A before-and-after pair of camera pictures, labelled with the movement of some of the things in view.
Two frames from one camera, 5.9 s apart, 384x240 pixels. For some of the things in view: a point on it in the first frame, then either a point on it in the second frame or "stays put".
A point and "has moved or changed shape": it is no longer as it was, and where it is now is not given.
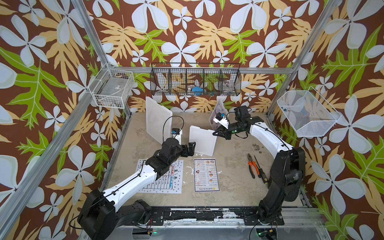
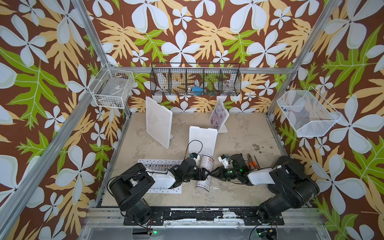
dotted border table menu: (170, 181) stays put
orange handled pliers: (251, 163) stays put
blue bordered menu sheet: (206, 176) has moved or changed shape
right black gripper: (223, 130) -> (220, 174)
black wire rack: (195, 79) stays put
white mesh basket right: (309, 113) stays put
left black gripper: (190, 149) -> (198, 171)
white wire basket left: (111, 88) stays put
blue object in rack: (197, 90) stays put
